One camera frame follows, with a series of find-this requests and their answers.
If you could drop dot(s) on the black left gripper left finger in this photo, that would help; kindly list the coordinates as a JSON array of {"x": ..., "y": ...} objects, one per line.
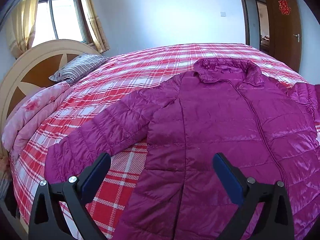
[{"x": 47, "y": 220}]

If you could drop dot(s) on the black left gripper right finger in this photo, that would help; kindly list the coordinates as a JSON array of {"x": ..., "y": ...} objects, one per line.
[{"x": 275, "y": 220}]

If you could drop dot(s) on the magenta quilted down jacket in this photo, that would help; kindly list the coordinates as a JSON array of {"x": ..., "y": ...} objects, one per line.
[{"x": 222, "y": 106}]

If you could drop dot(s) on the pink floral folded quilt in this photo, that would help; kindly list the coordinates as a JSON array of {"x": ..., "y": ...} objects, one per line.
[{"x": 28, "y": 115}]

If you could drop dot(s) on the beige brown wooden headboard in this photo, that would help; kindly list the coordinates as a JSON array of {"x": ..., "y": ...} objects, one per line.
[{"x": 30, "y": 73}]

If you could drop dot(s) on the striped grey pillow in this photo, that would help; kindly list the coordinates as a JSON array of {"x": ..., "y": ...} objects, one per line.
[{"x": 78, "y": 68}]

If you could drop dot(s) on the red white plaid bedsheet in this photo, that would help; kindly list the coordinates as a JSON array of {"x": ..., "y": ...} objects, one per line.
[{"x": 122, "y": 75}]

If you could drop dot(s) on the yellow curtain right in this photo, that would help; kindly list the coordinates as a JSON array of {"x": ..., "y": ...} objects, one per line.
[{"x": 95, "y": 28}]

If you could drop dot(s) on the yellow curtain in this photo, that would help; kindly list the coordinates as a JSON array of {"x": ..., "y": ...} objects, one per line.
[
  {"x": 20, "y": 27},
  {"x": 95, "y": 28}
]

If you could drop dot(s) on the brown wooden door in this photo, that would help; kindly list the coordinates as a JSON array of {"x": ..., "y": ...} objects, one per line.
[{"x": 283, "y": 45}]

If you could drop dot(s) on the yellow curtain left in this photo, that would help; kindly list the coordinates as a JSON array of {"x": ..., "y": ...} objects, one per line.
[{"x": 20, "y": 27}]

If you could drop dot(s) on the red paper door decoration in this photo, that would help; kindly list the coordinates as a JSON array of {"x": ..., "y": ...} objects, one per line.
[{"x": 284, "y": 7}]

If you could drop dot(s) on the silver door handle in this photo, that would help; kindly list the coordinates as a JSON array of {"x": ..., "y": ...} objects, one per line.
[{"x": 297, "y": 36}]

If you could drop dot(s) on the window with grey frame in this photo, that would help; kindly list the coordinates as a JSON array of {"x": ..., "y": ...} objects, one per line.
[{"x": 58, "y": 20}]

